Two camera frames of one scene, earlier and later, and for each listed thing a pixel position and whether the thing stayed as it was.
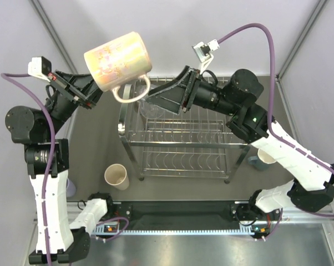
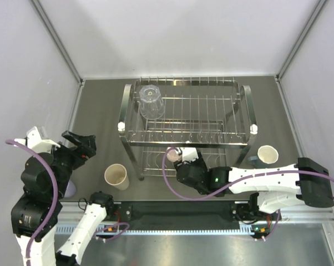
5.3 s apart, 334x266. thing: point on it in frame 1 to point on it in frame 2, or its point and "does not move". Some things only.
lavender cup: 70,189 does not move
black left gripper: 85,91 to 86,149
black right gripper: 172,100 to 200,160
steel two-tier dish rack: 161,143 does not move
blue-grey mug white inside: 262,160 does not move
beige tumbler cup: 116,175 does not move
